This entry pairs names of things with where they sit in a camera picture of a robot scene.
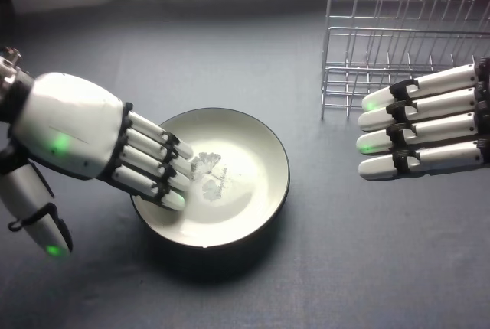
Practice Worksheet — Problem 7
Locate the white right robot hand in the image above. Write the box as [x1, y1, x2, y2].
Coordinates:
[355, 60, 490, 181]

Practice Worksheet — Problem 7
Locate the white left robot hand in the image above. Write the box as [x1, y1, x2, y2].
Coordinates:
[0, 72, 194, 259]

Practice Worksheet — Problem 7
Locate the grey table cloth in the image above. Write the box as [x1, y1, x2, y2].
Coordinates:
[0, 0, 490, 329]

